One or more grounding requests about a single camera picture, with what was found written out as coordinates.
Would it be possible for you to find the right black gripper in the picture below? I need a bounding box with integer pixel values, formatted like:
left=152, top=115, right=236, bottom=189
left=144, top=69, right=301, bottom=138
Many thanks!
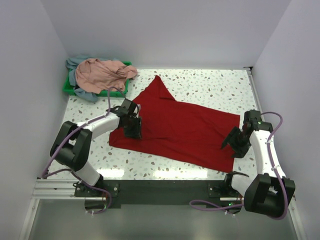
left=221, top=126, right=251, bottom=159

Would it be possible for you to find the red t shirt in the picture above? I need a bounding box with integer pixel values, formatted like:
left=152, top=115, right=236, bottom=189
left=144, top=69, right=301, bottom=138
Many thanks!
left=109, top=75, right=240, bottom=173

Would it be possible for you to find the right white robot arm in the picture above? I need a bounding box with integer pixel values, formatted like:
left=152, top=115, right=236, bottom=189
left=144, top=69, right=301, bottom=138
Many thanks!
left=221, top=110, right=296, bottom=220

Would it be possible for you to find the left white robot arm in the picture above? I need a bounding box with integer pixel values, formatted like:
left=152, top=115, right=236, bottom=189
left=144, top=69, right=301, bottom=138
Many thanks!
left=50, top=98, right=142, bottom=196

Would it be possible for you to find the pink t shirt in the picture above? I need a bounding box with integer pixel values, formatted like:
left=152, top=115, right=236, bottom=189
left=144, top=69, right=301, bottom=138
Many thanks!
left=75, top=58, right=138, bottom=94

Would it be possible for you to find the green plastic bin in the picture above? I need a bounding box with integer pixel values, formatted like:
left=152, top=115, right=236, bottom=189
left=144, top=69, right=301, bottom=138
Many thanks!
left=62, top=69, right=129, bottom=98

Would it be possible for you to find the light blue t shirt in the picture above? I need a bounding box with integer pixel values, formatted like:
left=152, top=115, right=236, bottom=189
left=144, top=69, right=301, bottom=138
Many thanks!
left=65, top=55, right=98, bottom=103

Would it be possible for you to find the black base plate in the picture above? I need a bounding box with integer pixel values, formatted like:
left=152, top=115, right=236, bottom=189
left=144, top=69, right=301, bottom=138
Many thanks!
left=73, top=180, right=244, bottom=213

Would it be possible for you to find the aluminium frame rail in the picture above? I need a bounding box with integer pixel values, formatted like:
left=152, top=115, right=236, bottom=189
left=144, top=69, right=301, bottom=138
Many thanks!
left=18, top=174, right=83, bottom=240

